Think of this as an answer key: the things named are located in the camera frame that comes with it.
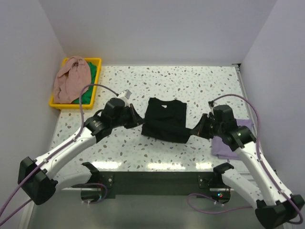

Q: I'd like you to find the green t shirt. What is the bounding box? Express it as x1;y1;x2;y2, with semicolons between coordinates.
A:
81;62;97;104

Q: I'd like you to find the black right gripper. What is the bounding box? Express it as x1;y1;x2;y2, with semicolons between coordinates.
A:
190;113;224;139

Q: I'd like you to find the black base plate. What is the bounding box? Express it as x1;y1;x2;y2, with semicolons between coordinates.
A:
76;171;231;203

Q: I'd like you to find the yellow plastic bin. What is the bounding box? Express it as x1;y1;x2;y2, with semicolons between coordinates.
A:
49;56;102;110

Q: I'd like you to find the aluminium rail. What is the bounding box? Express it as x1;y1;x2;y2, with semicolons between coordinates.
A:
232;62;270;167
61;170;277;191

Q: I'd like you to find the pink t shirt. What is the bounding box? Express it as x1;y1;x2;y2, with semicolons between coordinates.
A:
53;56;91;104

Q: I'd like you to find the aluminium front rail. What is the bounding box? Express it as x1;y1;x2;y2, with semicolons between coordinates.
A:
61;170;277;191

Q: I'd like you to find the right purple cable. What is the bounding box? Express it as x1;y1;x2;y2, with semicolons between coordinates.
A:
187;94;305;226

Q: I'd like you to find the aluminium right side rail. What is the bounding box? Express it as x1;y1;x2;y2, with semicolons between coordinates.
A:
232;62;270;167

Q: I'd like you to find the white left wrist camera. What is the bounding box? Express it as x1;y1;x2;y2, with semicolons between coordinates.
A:
117;89;132;101

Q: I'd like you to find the purple cable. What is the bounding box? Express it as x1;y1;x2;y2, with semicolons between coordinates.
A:
187;94;305;226
0;83;120;224

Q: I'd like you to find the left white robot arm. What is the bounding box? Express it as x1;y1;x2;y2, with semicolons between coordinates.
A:
18;98;144;205

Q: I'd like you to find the black t shirt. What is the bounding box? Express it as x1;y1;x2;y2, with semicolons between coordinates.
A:
141;98;190;144

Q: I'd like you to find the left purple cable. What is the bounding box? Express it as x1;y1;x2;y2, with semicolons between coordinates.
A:
0;83;120;224

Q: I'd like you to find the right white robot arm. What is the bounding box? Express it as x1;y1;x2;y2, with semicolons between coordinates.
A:
191;102;305;229

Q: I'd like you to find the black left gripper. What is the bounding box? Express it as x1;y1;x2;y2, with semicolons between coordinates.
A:
112;103;145;129

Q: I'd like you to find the folded purple t shirt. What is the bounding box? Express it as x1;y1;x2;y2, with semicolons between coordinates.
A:
211;119;254;160

